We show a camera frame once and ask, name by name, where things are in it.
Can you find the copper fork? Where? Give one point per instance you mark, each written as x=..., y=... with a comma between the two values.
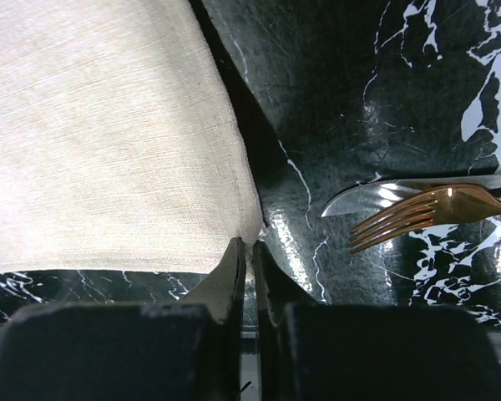
x=456, y=204

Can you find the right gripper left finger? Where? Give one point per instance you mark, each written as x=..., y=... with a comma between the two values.
x=184, y=350

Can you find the black marble table mat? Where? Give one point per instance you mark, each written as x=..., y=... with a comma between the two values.
x=329, y=95

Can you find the beige cloth napkin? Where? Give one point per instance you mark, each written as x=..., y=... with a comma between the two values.
x=119, y=147

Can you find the silver knife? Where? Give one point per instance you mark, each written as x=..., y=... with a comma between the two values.
x=378, y=195

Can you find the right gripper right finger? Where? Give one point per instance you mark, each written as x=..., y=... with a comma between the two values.
x=311, y=351

